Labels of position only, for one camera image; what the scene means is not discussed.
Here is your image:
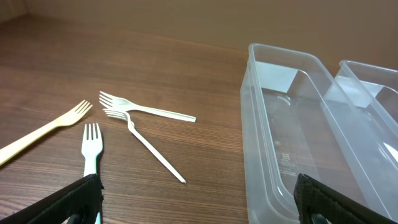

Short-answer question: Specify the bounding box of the yellow plastic fork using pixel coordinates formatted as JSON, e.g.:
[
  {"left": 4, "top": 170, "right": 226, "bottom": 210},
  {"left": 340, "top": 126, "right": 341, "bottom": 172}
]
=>
[{"left": 1, "top": 100, "right": 93, "bottom": 165}]

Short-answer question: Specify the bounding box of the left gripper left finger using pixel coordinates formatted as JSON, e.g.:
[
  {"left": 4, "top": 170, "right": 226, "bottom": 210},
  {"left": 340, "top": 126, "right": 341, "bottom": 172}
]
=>
[{"left": 1, "top": 174, "right": 104, "bottom": 224}]

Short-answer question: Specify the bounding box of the light blue plastic fork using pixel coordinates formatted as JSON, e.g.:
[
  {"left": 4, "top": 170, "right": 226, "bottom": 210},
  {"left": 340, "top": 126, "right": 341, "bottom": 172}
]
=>
[{"left": 81, "top": 123, "right": 104, "bottom": 224}]

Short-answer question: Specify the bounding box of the white fork bent handle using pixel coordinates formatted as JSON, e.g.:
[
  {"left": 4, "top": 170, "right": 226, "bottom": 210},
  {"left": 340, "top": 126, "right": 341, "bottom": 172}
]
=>
[{"left": 103, "top": 109, "right": 187, "bottom": 184}]

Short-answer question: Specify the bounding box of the white fork straight handle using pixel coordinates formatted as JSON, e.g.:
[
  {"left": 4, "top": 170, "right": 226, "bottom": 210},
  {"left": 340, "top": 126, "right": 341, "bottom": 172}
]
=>
[{"left": 99, "top": 91, "right": 196, "bottom": 122}]

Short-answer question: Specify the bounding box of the clear plastic container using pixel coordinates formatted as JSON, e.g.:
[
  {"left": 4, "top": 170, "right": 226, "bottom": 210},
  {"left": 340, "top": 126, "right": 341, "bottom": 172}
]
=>
[
  {"left": 325, "top": 60, "right": 397, "bottom": 161},
  {"left": 240, "top": 44, "right": 397, "bottom": 223}
]

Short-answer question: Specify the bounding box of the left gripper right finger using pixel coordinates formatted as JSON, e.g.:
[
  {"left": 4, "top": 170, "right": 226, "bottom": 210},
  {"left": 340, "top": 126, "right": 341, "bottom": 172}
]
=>
[{"left": 294, "top": 173, "right": 397, "bottom": 224}]

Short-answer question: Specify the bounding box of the left clear plastic container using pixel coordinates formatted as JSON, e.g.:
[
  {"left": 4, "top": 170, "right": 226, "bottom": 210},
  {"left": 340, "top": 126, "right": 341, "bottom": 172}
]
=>
[{"left": 240, "top": 44, "right": 397, "bottom": 223}]

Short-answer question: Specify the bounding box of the right clear plastic container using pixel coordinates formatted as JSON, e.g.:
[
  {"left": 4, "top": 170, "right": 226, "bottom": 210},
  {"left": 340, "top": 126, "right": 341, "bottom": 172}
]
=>
[{"left": 325, "top": 60, "right": 397, "bottom": 161}]

